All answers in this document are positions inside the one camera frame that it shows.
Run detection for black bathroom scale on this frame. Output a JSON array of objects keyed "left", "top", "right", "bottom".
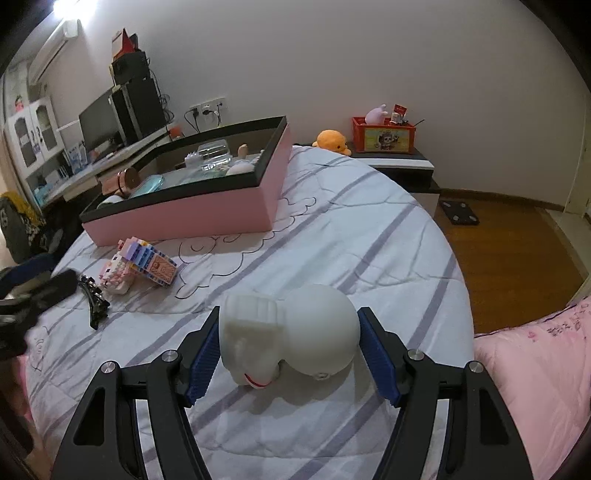
[{"left": 438, "top": 198, "right": 481, "bottom": 226}]

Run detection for red yellow box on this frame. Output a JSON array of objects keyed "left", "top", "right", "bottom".
[{"left": 110, "top": 28, "right": 142, "bottom": 59}]

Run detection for pink plush toy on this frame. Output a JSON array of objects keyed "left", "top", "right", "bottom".
[{"left": 364, "top": 103, "right": 390, "bottom": 125}]

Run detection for pink white block figure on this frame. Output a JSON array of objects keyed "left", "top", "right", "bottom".
[{"left": 103, "top": 237, "right": 140, "bottom": 295}]

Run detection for white striped bed sheet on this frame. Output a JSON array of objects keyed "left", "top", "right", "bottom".
[{"left": 25, "top": 143, "right": 476, "bottom": 480}]

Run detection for white round-headed figurine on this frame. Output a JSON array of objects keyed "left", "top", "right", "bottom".
[{"left": 217, "top": 283, "right": 362, "bottom": 392}]

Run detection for pink storage box black rim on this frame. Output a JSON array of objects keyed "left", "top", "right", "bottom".
[{"left": 79, "top": 115, "right": 293, "bottom": 247}]

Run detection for pastel block house toy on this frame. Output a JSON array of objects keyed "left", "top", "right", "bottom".
[{"left": 131, "top": 241, "right": 179, "bottom": 288}]

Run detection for teal packet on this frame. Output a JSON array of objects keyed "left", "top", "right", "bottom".
[{"left": 130, "top": 174, "right": 164, "bottom": 198}]

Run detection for black computer monitor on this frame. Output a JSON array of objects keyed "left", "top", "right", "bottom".
[{"left": 78, "top": 87, "right": 129, "bottom": 151}]

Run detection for small black speaker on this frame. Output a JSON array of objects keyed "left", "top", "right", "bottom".
[{"left": 113, "top": 51, "right": 151, "bottom": 86}]

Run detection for yellow black cloth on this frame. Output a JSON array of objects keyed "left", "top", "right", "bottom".
[{"left": 0, "top": 191, "right": 48, "bottom": 265}]

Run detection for black white nightstand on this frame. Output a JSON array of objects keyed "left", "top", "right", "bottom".
[{"left": 345, "top": 145, "right": 440, "bottom": 193}]

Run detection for black hair clip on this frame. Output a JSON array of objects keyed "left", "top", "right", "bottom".
[{"left": 77, "top": 274, "right": 112, "bottom": 330}]

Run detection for small doll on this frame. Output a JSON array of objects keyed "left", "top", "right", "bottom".
[{"left": 225, "top": 143, "right": 265, "bottom": 177}]

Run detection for dark blue cloth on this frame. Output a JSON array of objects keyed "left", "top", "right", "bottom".
[{"left": 0, "top": 253, "right": 62, "bottom": 297}]

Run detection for pink quilt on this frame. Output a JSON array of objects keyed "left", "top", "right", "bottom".
[{"left": 473, "top": 295, "right": 591, "bottom": 480}]

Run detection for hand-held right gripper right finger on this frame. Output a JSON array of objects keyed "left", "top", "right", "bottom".
[{"left": 358, "top": 306, "right": 535, "bottom": 480}]

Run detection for row of books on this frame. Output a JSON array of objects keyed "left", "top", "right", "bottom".
[{"left": 59, "top": 142, "right": 89, "bottom": 177}]

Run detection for tall black speaker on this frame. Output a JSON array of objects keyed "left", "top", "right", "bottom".
[{"left": 111, "top": 76, "right": 168, "bottom": 145}]

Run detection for white desk with drawers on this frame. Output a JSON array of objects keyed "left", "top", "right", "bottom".
[{"left": 28, "top": 127, "right": 172, "bottom": 205}]

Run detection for black power cable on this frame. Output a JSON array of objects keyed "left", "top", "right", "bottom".
[{"left": 184, "top": 104, "right": 223, "bottom": 137}]

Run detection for white air conditioner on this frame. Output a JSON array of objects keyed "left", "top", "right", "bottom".
[{"left": 27, "top": 22, "right": 80, "bottom": 80}]

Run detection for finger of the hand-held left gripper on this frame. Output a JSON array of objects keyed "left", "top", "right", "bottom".
[
  {"left": 0, "top": 269, "right": 79, "bottom": 315},
  {"left": 0, "top": 316, "right": 31, "bottom": 360}
]

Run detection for white glass-door cabinet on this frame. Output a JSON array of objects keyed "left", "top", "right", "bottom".
[{"left": 4, "top": 96, "right": 64, "bottom": 186}]

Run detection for red printed crate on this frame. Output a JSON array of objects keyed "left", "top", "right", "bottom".
[{"left": 351, "top": 116, "right": 417, "bottom": 153}]

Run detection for white room door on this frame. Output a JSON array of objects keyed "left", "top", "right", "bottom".
[{"left": 545, "top": 88, "right": 591, "bottom": 220}]

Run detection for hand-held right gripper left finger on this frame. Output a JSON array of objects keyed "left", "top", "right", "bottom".
[{"left": 52, "top": 305, "right": 222, "bottom": 480}]

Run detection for clear plastic case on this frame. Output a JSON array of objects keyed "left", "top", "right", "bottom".
[{"left": 198, "top": 142, "right": 232, "bottom": 171}]

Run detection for white wall outlet strip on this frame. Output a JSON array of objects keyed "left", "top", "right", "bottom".
[{"left": 189, "top": 95, "right": 228, "bottom": 119}]

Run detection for pink cloth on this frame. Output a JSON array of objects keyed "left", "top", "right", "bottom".
[{"left": 7, "top": 357, "right": 34, "bottom": 423}]

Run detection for orange plush toy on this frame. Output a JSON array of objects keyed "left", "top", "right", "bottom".
[{"left": 311, "top": 129, "right": 352, "bottom": 156}]

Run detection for rose gold metal cup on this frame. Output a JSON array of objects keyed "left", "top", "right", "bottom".
[{"left": 102, "top": 167, "right": 140, "bottom": 195}]

